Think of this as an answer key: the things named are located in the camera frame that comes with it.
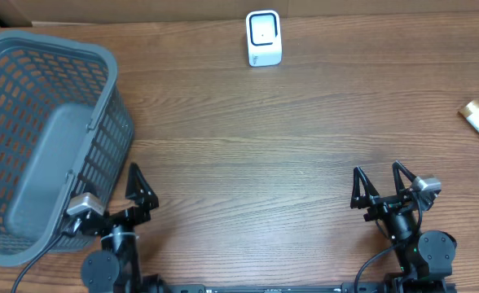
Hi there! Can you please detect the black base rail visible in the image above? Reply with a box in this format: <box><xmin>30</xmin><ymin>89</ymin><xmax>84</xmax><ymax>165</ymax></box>
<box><xmin>141</xmin><ymin>276</ymin><xmax>457</xmax><ymax>293</ymax></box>

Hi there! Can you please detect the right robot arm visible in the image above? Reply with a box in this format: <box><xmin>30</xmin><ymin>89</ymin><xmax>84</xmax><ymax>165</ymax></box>
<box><xmin>345</xmin><ymin>160</ymin><xmax>457</xmax><ymax>293</ymax></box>

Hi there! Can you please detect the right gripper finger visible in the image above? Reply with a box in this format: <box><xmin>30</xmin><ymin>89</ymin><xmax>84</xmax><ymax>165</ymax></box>
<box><xmin>350</xmin><ymin>167</ymin><xmax>380</xmax><ymax>209</ymax></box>
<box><xmin>392</xmin><ymin>160</ymin><xmax>416</xmax><ymax>194</ymax></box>

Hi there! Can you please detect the grey plastic basket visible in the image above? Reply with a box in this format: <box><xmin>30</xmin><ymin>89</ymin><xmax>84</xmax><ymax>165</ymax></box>
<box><xmin>0</xmin><ymin>30</ymin><xmax>134</xmax><ymax>266</ymax></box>

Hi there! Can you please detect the white barcode scanner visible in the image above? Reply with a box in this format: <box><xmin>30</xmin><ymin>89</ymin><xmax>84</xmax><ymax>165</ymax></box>
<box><xmin>245</xmin><ymin>10</ymin><xmax>283</xmax><ymax>67</ymax></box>

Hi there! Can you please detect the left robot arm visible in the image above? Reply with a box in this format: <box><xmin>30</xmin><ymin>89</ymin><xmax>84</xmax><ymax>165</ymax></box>
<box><xmin>66</xmin><ymin>163</ymin><xmax>162</xmax><ymax>292</ymax></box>

